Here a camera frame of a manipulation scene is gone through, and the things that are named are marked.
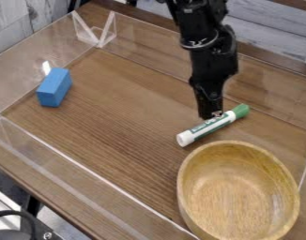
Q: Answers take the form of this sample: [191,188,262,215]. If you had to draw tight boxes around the blue foam block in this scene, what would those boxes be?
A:
[36,67,72,107]

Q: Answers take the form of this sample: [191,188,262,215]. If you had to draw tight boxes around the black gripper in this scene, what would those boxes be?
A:
[190,24,238,120]

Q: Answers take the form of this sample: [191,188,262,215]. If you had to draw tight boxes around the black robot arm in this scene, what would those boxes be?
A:
[164,0,238,120]

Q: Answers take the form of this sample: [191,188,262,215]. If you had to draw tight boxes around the clear acrylic front wall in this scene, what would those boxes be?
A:
[0,113,198,240]

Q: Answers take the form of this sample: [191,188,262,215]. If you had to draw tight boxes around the brown wooden bowl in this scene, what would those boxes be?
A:
[176,141,299,240]

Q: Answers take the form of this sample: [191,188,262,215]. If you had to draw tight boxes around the green white Expo marker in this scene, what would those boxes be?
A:
[175,104,250,147]

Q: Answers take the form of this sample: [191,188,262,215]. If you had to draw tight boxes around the clear acrylic corner bracket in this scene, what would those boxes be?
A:
[71,11,116,49]

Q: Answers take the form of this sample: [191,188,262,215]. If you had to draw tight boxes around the black metal device corner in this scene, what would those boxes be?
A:
[20,217,64,240]

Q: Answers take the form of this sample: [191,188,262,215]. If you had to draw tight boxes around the black cable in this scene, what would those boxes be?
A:
[0,209,37,240]

